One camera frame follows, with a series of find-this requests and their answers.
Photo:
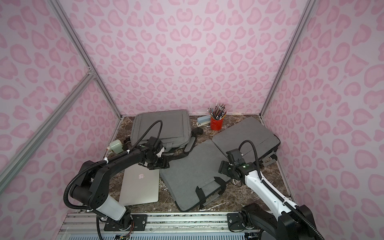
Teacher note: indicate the dark grey laptop case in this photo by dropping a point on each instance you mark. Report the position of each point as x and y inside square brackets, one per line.
[265, 141]

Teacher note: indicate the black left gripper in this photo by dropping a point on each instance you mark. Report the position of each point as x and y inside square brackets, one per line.
[159, 162]

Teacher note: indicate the grey laptop sleeve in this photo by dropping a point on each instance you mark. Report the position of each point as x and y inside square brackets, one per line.
[192, 180]

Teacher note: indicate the light blue eraser box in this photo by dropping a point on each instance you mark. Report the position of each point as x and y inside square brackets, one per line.
[204, 120]

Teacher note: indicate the bundle of coloured pencils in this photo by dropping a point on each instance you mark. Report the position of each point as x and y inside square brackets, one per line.
[218, 112]

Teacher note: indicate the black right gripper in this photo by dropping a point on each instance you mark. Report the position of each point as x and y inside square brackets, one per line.
[226, 169]

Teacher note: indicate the grey zippered laptop bag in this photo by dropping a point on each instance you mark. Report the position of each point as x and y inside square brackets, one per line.
[173, 128]

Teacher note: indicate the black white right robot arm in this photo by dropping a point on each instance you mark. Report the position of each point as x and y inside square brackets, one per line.
[284, 220]

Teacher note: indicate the dark green laptop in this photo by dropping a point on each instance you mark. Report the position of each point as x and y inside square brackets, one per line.
[140, 186]

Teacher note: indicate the red pencil cup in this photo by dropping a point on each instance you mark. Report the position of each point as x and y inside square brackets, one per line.
[216, 125]

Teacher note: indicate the pale green tape dispenser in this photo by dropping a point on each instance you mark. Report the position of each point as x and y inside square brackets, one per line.
[116, 147]

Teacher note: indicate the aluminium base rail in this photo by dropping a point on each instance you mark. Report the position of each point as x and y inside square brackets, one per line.
[158, 226]

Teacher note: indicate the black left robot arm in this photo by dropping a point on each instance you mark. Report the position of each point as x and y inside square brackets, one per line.
[89, 189]

